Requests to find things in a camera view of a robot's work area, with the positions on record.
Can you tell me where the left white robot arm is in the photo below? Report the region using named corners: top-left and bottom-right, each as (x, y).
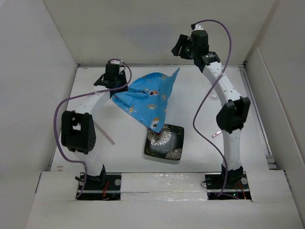
top-left (61, 59), bottom-right (128, 189)

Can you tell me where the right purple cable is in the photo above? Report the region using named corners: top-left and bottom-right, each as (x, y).
top-left (192, 20), bottom-right (233, 198)

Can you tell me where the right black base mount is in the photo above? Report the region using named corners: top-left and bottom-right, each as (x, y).
top-left (201, 173), bottom-right (252, 200)

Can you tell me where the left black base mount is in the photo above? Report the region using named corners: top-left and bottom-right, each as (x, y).
top-left (76, 173), bottom-right (122, 201)

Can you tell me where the black floral square plate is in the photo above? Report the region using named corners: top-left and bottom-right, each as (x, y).
top-left (144, 124), bottom-right (184, 161)

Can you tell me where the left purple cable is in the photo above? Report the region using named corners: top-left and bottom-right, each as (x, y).
top-left (53, 58), bottom-right (133, 198)

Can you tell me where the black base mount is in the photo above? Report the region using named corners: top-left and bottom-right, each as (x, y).
top-left (76, 173), bottom-right (122, 201)
top-left (201, 173), bottom-right (252, 200)

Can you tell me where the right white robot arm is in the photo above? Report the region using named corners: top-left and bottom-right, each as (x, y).
top-left (172, 29), bottom-right (251, 188)

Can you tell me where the pink-handled fork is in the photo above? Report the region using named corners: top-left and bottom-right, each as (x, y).
top-left (212, 130), bottom-right (222, 138)

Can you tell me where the pink-handled knife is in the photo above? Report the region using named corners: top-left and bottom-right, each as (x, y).
top-left (94, 122), bottom-right (115, 145)

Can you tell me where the blue space-print cloth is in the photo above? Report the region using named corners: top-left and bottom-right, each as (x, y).
top-left (112, 68), bottom-right (180, 133)

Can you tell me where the purple cable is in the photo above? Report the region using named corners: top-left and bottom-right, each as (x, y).
top-left (53, 58), bottom-right (133, 198)
top-left (192, 20), bottom-right (233, 198)

